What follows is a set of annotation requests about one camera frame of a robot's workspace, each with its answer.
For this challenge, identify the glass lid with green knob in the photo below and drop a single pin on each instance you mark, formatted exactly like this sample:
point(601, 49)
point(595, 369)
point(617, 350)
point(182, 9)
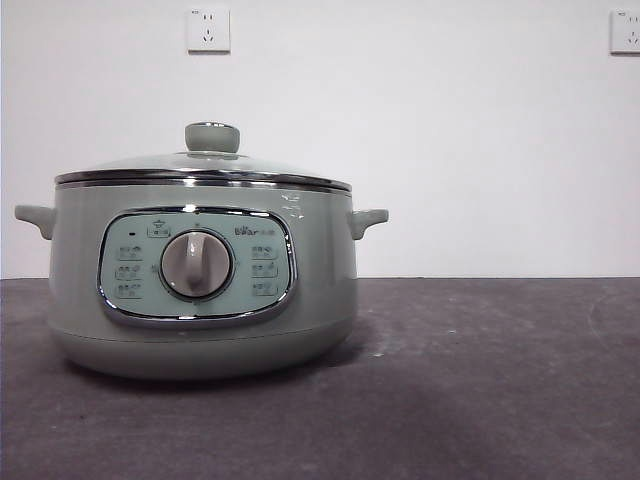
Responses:
point(212, 137)

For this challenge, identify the pale green electric pot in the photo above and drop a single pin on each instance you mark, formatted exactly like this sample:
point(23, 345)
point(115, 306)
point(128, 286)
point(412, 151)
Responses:
point(75, 280)

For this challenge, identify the white wall socket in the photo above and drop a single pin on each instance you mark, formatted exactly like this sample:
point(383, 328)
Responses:
point(209, 30)
point(626, 31)

